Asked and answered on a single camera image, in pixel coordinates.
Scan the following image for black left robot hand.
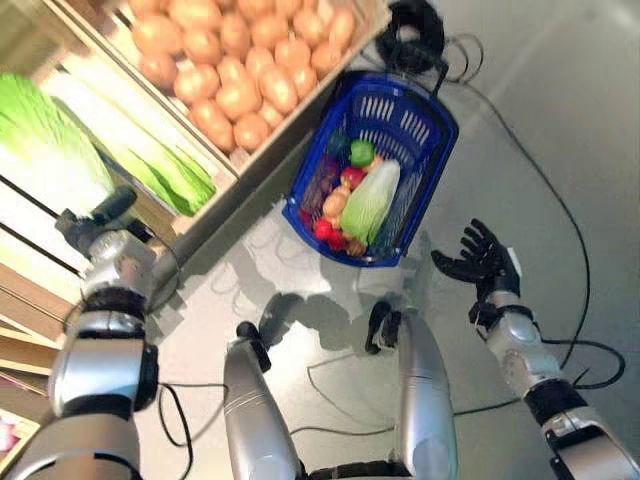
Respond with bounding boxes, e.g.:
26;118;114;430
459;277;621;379
54;187;140;247

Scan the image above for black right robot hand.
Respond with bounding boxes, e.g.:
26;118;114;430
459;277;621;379
430;218;522;301

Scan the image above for napa cabbage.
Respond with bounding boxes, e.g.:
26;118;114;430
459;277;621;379
339;159;403;247
52;59;219;219
0;72;119;214

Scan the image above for blue plastic shopping basket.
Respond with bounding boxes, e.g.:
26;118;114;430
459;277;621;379
281;69;460;269

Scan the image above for wooden tiered display shelf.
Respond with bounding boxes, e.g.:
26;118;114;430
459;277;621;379
0;0;396;451

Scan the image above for wooden potato crate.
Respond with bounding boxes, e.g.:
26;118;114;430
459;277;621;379
49;0;394;176

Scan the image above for red apple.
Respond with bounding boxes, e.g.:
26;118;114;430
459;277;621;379
339;166;368;190

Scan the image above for tan onion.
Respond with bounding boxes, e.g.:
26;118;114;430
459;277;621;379
322;182;351;217

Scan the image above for green bell pepper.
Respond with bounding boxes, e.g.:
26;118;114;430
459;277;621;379
348;139;376;169

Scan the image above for dark purple eggplant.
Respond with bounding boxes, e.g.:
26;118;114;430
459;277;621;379
307;154;341;201

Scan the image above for dark green vegetable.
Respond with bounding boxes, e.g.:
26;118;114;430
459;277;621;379
327;130;351;157

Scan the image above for black robot waist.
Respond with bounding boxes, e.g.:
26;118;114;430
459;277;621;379
302;459;416;480

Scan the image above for silver left robot leg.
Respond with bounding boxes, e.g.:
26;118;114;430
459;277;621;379
223;321;306;480

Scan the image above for black floor cable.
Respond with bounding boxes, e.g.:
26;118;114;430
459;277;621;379
439;32;591;371

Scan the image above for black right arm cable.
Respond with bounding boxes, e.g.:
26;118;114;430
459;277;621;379
287;339;627;441

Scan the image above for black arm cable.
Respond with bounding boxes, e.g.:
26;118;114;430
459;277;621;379
157;382;231;480
287;339;627;441

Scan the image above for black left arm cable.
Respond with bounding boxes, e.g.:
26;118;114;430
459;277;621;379
157;382;231;480

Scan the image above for black cable coil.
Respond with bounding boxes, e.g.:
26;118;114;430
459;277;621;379
375;0;446;76

